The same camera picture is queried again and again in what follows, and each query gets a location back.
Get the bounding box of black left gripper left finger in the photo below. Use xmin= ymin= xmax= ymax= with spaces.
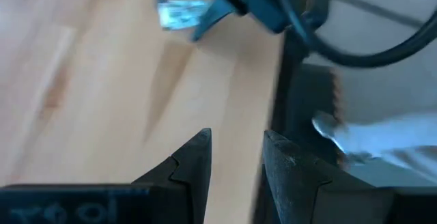
xmin=0 ymin=128 xmax=212 ymax=224

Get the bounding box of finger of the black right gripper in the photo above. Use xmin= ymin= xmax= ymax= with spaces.
xmin=192 ymin=0 xmax=240 ymax=42

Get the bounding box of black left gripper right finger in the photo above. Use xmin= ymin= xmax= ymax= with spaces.
xmin=262 ymin=130 xmax=437 ymax=224

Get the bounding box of green white stevia packet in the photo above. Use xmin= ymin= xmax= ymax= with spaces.
xmin=157 ymin=0 xmax=210 ymax=31

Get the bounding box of black hazard-striped floor mat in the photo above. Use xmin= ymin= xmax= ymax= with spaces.
xmin=293 ymin=63 xmax=344 ymax=169

